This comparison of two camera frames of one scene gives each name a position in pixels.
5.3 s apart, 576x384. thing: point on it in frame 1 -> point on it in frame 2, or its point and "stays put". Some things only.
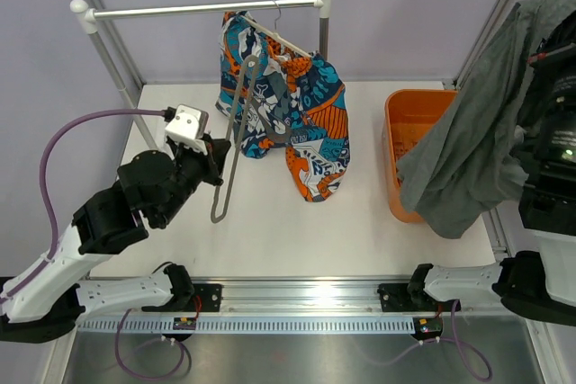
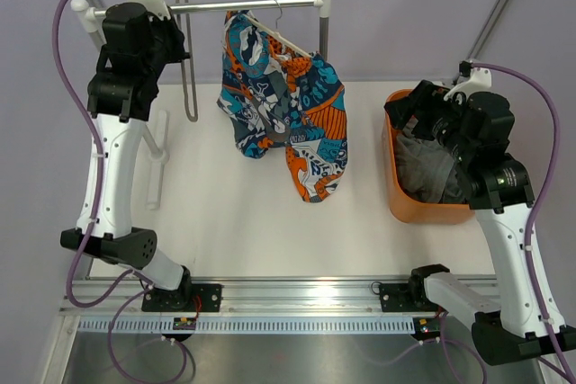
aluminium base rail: [299, 296] stays put
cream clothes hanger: [275, 34] stays put
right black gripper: [556, 49] -> [426, 103]
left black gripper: [213, 160] -> [177, 52]
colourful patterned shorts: [274, 97] stays put
